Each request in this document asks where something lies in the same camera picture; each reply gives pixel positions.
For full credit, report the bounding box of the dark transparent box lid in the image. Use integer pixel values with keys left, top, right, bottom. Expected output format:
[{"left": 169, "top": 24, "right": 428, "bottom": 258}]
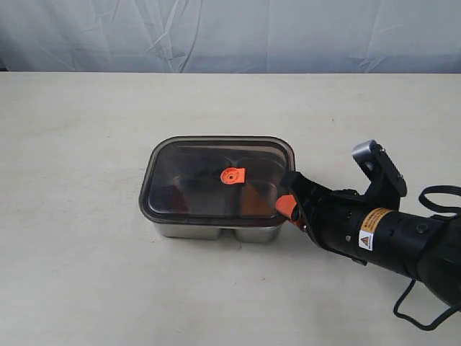
[{"left": 138, "top": 136, "right": 295, "bottom": 227}]

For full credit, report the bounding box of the stainless steel lunch box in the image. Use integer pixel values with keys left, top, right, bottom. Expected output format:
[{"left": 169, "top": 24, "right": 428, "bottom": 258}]
[{"left": 154, "top": 223, "right": 282, "bottom": 244}]

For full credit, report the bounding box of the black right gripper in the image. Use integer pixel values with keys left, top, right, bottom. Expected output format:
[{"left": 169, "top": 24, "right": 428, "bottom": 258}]
[{"left": 275, "top": 171, "right": 391, "bottom": 265}]

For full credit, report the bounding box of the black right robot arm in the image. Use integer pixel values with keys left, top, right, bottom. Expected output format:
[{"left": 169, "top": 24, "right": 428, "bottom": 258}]
[{"left": 281, "top": 172, "right": 460, "bottom": 306}]

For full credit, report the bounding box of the red toy sausage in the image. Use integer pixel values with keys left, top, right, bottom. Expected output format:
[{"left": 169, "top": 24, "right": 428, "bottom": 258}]
[{"left": 158, "top": 185, "right": 189, "bottom": 215}]

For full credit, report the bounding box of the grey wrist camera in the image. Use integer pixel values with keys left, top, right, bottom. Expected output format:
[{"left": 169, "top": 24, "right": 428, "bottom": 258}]
[{"left": 352, "top": 140, "right": 407, "bottom": 210}]

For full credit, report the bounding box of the grey-blue backdrop cloth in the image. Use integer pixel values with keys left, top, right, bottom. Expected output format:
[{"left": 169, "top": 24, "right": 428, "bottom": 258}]
[{"left": 1, "top": 1, "right": 460, "bottom": 74}]

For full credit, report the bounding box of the yellow toy cheese wedge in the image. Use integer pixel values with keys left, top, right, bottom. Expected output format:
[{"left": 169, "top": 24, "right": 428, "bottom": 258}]
[{"left": 241, "top": 183, "right": 272, "bottom": 218}]

